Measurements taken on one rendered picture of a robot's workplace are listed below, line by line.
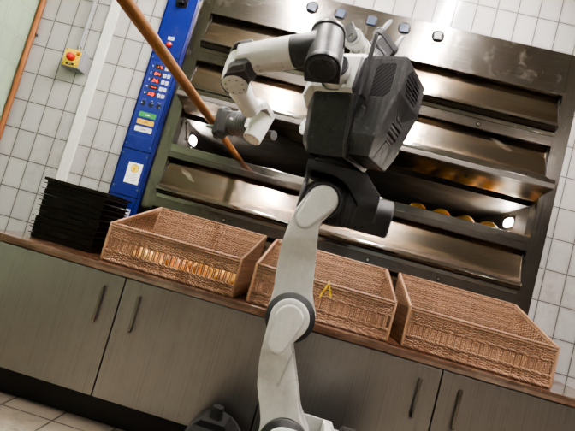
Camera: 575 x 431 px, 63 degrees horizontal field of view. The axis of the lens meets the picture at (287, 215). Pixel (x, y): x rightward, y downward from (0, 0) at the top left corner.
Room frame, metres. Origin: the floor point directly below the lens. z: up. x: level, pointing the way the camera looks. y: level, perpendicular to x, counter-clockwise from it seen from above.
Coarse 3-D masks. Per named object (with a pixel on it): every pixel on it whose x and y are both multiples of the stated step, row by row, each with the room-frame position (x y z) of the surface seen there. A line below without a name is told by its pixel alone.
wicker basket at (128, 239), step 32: (128, 224) 2.01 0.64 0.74; (160, 224) 2.29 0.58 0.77; (192, 224) 2.29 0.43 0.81; (224, 224) 2.28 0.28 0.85; (128, 256) 1.84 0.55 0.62; (160, 256) 1.83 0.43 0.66; (192, 256) 1.82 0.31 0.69; (224, 256) 1.81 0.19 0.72; (256, 256) 2.13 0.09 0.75; (224, 288) 1.81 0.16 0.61
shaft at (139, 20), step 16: (128, 0) 0.89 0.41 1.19; (128, 16) 0.95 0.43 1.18; (144, 16) 0.97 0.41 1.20; (144, 32) 1.01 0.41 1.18; (160, 48) 1.10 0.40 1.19; (176, 64) 1.21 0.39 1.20; (176, 80) 1.30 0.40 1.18; (192, 96) 1.42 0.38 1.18; (208, 112) 1.60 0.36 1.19; (224, 144) 2.02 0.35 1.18; (240, 160) 2.37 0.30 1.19
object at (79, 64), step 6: (66, 48) 2.33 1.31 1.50; (72, 48) 2.33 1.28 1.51; (84, 54) 2.34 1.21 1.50; (66, 60) 2.33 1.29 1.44; (72, 60) 2.33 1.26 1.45; (78, 60) 2.33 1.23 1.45; (84, 60) 2.36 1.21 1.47; (66, 66) 2.34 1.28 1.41; (72, 66) 2.33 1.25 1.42; (78, 66) 2.33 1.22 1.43; (84, 66) 2.37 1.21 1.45; (78, 72) 2.38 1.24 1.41; (84, 72) 2.39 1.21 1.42
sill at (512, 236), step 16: (208, 160) 2.33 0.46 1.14; (224, 160) 2.33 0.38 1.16; (272, 176) 2.31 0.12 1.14; (288, 176) 2.30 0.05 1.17; (400, 208) 2.25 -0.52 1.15; (416, 208) 2.24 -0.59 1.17; (464, 224) 2.22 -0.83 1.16; (480, 224) 2.22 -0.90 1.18; (512, 240) 2.21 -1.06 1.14; (528, 240) 2.20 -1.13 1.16
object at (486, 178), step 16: (192, 112) 2.37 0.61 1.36; (272, 128) 2.28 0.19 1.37; (288, 128) 2.23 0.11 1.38; (400, 160) 2.21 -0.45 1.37; (416, 160) 2.17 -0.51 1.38; (432, 160) 2.12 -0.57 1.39; (448, 160) 2.09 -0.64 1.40; (448, 176) 2.24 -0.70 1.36; (480, 176) 2.14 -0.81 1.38; (496, 176) 2.09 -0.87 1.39; (512, 176) 2.07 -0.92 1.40; (512, 192) 2.21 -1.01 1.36; (528, 192) 2.16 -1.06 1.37; (544, 192) 2.11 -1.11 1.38
